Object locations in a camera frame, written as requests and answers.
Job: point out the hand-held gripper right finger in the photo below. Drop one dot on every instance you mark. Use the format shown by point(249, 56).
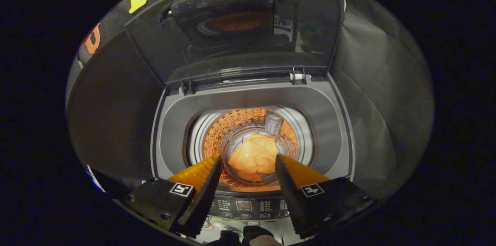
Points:
point(292, 199)

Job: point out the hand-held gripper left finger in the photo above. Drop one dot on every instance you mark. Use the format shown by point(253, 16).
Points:
point(203, 199)

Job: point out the orange polo shirt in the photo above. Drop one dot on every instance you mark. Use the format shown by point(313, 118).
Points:
point(254, 157)

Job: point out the grey washing machine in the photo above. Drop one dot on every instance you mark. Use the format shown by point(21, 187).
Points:
point(329, 122)

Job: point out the white and blue board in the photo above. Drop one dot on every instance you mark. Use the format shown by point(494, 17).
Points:
point(95, 178)

